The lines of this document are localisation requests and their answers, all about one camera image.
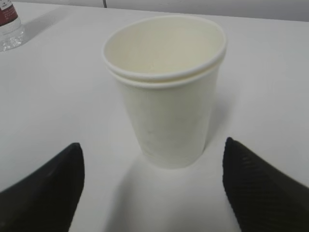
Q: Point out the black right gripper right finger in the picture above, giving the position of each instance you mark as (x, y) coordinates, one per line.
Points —
(262, 198)

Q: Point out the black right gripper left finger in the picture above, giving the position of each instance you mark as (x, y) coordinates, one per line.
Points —
(46, 200)

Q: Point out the white paper cup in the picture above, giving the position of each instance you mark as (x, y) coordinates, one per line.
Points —
(166, 68)

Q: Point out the clear water bottle red label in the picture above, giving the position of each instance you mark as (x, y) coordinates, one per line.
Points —
(11, 29)

